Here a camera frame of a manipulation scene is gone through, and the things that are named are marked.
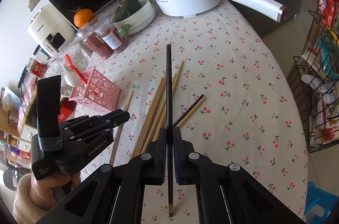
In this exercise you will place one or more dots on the left hand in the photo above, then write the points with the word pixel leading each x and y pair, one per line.
pixel 41 192

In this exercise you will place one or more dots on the white bowl stack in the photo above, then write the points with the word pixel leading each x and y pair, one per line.
pixel 139 20

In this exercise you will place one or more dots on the red box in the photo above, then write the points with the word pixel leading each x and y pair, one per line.
pixel 67 108

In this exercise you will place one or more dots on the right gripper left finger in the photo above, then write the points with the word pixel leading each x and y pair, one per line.
pixel 158 151

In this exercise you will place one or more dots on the small green jade ball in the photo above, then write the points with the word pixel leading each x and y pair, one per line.
pixel 123 31

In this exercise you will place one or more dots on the white plastic spoon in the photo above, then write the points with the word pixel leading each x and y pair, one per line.
pixel 69 80

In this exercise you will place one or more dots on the bamboo chopstick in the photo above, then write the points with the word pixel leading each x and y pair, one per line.
pixel 152 120
pixel 148 117
pixel 159 120
pixel 174 84

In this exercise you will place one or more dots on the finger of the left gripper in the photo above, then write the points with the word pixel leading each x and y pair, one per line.
pixel 117 117
pixel 83 123

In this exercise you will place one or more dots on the goji berry jar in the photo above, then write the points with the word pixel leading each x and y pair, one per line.
pixel 88 35

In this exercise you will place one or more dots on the red plastic spoon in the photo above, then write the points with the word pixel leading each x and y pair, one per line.
pixel 70 64

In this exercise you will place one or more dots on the orange mandarin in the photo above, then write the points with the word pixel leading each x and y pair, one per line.
pixel 81 16

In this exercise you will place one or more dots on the white air fryer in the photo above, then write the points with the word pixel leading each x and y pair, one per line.
pixel 50 30

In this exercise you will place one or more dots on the red label jar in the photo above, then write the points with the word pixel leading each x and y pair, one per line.
pixel 36 68

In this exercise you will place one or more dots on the dried fruit jar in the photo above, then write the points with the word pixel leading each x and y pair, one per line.
pixel 107 32

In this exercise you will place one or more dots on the blue plastic stool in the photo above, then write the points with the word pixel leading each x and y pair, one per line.
pixel 321 206

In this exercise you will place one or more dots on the green squash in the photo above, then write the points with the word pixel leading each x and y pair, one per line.
pixel 126 9

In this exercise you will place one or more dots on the pink plastic utensil basket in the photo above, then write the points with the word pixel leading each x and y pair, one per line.
pixel 99 94

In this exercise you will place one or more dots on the black wire rack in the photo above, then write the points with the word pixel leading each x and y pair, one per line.
pixel 313 78

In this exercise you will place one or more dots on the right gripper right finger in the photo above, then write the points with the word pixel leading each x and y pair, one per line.
pixel 184 173

